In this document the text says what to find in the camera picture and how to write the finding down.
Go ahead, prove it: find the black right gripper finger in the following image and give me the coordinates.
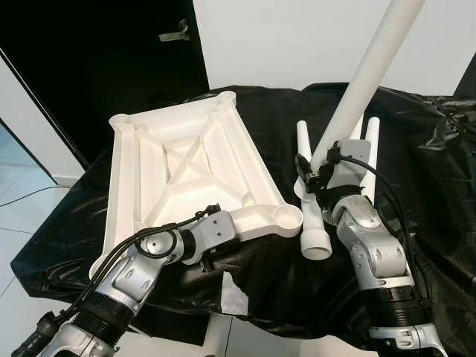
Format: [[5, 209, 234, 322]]
[[296, 152, 317, 190]]

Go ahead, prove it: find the white plastic table leg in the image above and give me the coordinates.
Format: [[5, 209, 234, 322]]
[[347, 119, 365, 144], [295, 120, 334, 261], [360, 115, 382, 205], [311, 0, 426, 170]]

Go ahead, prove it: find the white plastic table top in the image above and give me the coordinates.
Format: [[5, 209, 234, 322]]
[[89, 90, 305, 280]]

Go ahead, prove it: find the black table cloth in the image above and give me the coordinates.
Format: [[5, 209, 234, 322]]
[[10, 82, 476, 352]]

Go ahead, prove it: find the black door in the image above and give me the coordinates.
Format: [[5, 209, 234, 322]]
[[0, 0, 211, 168]]

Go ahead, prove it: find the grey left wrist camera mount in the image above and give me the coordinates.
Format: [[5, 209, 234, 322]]
[[195, 210, 239, 263]]

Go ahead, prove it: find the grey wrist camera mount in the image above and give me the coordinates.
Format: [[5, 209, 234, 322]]
[[195, 210, 239, 263], [327, 139, 371, 191]]

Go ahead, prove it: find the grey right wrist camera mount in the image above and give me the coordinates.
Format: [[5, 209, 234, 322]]
[[327, 139, 371, 191]]

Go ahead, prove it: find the white table pedestal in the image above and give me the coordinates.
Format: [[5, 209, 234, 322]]
[[199, 314, 233, 357]]

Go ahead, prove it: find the dark grey frame post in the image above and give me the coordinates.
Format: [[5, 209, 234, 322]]
[[455, 56, 476, 97]]

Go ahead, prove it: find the thin black floor cable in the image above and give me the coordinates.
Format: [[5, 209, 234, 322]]
[[0, 184, 69, 209]]

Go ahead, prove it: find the silver door handle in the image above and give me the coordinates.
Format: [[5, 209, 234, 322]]
[[158, 20, 190, 43]]

